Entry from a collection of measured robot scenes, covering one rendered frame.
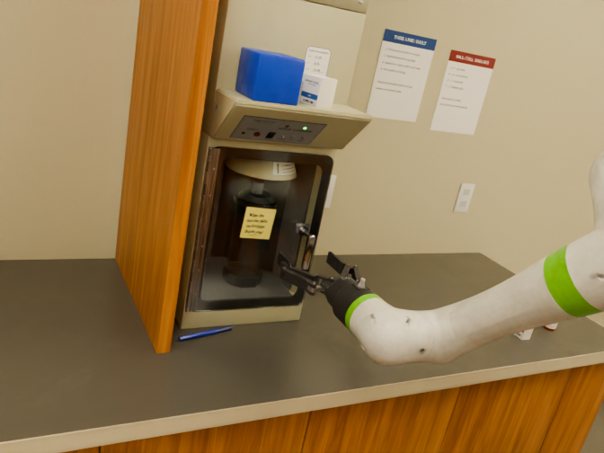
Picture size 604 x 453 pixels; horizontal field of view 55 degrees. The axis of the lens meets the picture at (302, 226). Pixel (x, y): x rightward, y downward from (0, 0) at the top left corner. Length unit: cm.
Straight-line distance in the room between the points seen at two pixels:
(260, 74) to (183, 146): 20
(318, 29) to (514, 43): 111
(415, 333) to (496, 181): 138
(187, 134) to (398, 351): 57
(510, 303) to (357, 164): 105
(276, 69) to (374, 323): 52
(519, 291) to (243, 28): 73
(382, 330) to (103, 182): 93
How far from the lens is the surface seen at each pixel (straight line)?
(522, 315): 105
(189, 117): 114
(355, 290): 119
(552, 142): 258
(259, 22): 125
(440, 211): 228
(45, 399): 121
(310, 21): 130
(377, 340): 110
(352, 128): 129
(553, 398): 197
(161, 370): 128
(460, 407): 167
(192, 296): 138
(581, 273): 96
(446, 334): 115
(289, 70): 117
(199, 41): 112
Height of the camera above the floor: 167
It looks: 19 degrees down
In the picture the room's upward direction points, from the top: 12 degrees clockwise
